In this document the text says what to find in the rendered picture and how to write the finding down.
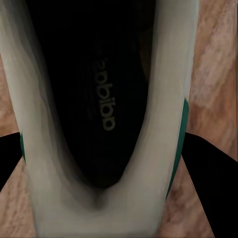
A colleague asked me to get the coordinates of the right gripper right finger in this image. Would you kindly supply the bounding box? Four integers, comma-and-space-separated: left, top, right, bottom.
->
181, 132, 238, 238

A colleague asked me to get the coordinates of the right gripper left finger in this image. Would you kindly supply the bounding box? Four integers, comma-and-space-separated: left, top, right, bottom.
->
0, 132, 22, 191

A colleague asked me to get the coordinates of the gym shoe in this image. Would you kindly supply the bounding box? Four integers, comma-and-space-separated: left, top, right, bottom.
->
0, 0, 199, 238

